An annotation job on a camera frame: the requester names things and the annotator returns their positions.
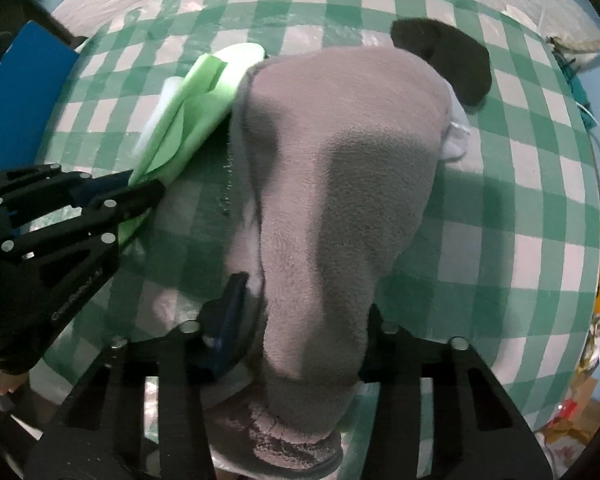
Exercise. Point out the grey fleece cloth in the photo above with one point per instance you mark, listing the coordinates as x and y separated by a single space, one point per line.
330 185

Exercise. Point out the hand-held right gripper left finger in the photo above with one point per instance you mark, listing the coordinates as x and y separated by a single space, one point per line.
228 310

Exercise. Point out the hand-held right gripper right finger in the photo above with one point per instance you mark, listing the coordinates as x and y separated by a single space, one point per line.
375 352

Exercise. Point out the black sock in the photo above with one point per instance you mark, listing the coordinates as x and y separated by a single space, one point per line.
455 60

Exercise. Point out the white sock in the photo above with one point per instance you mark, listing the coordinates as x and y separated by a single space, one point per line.
457 135

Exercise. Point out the blue-edged cardboard box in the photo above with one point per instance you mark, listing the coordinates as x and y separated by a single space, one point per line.
25 95

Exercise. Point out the light green cloth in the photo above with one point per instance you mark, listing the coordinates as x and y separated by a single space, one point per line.
195 110

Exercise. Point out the pile of wrappers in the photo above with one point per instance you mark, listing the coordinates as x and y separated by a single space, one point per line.
587 385

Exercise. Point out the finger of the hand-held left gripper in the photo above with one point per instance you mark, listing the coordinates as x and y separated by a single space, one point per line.
135 197
107 185

